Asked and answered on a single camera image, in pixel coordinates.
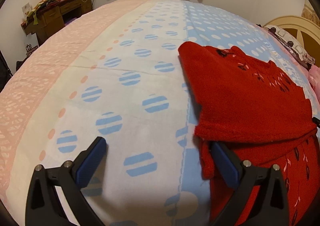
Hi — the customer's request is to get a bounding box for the black bag on floor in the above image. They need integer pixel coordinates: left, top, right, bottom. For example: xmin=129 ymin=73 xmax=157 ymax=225
xmin=0 ymin=52 xmax=13 ymax=91

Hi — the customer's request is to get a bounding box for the white black patterned pillow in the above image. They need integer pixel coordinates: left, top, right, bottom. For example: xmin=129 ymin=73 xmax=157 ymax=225
xmin=264 ymin=25 xmax=316 ymax=69

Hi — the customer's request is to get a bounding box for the red knit sweater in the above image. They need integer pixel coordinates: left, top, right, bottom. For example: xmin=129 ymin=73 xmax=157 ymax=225
xmin=178 ymin=42 xmax=319 ymax=225

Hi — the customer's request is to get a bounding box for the blue pink polka-dot bedspread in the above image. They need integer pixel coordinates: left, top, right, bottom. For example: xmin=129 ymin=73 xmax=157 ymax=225
xmin=1 ymin=0 xmax=319 ymax=225

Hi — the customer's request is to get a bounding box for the cream star headboard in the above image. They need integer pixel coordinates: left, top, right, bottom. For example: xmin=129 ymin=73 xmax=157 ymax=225
xmin=265 ymin=15 xmax=319 ymax=58

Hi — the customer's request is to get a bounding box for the white box beside desk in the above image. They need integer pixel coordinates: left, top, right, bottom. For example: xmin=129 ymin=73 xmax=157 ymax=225
xmin=24 ymin=34 xmax=39 ymax=57

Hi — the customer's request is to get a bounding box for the beige curtain by headboard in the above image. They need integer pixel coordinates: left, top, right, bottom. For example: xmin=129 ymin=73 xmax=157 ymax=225
xmin=301 ymin=0 xmax=320 ymax=26

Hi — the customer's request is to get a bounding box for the pink quilt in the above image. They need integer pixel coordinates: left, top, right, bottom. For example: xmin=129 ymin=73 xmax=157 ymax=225
xmin=308 ymin=65 xmax=320 ymax=93

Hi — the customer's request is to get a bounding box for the dark wooden desk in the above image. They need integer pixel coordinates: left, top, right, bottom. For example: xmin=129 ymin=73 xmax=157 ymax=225
xmin=21 ymin=0 xmax=94 ymax=45

